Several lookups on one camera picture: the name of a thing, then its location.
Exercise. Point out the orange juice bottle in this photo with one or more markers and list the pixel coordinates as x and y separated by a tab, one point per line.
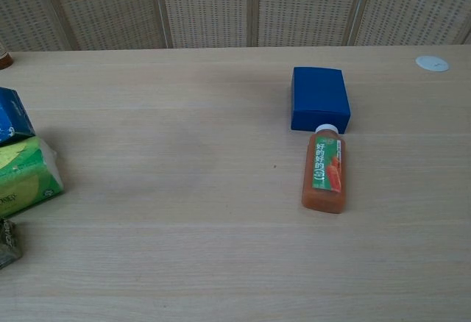
324	175

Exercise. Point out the blue box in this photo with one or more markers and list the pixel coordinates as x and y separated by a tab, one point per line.
320	97

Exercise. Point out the woven wooden folding screen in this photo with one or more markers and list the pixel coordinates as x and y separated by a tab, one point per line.
305	9

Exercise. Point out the green tissue pack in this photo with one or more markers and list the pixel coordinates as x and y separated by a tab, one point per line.
25	175

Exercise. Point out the blue cookie pack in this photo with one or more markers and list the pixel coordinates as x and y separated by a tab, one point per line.
13	120

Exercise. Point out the dark sauce bottle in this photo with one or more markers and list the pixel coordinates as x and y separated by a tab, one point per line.
3	61

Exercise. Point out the silver foil snack pack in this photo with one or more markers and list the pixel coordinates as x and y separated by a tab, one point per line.
9	245

